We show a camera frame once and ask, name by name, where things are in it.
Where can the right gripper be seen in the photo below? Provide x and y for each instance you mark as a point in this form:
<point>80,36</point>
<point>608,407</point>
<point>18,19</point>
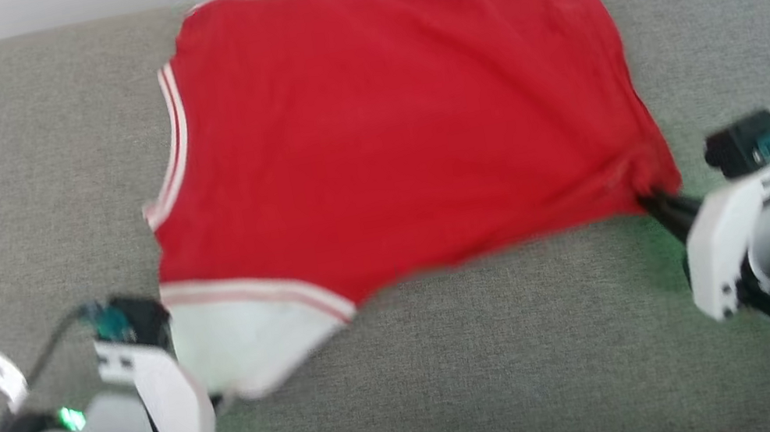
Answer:
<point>723,243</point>

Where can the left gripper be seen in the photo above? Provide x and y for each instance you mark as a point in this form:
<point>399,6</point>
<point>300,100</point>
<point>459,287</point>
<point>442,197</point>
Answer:
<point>175,419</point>

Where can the red and white garment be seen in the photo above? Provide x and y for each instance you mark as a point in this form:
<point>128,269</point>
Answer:
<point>401,126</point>

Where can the grey fabric sofa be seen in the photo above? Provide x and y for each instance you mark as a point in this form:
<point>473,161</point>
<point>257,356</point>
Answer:
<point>461,377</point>

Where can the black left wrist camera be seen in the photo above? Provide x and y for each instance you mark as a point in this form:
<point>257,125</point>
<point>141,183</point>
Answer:
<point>134,319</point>

